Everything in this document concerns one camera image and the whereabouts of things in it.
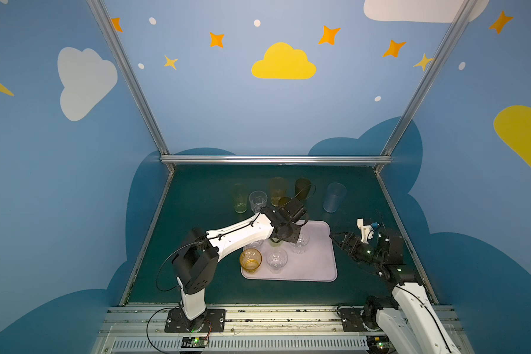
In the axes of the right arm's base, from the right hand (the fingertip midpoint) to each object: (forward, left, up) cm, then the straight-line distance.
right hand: (339, 237), depth 80 cm
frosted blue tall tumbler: (+24, -3, -7) cm, 25 cm away
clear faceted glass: (+23, +32, -11) cm, 41 cm away
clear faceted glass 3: (-4, +22, -13) cm, 26 cm away
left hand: (+2, +15, -3) cm, 15 cm away
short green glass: (-6, +23, +6) cm, 25 cm away
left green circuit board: (-34, +48, -13) cm, 60 cm away
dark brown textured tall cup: (+28, +11, -7) cm, 31 cm away
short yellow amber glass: (-6, +33, -12) cm, 36 cm away
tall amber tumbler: (+27, +23, -7) cm, 36 cm away
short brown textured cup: (+24, +20, -11) cm, 33 cm away
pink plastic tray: (-3, +8, -14) cm, 17 cm away
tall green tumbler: (+21, +41, -6) cm, 46 cm away
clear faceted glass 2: (0, +13, -10) cm, 17 cm away
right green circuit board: (-31, -12, -15) cm, 36 cm away
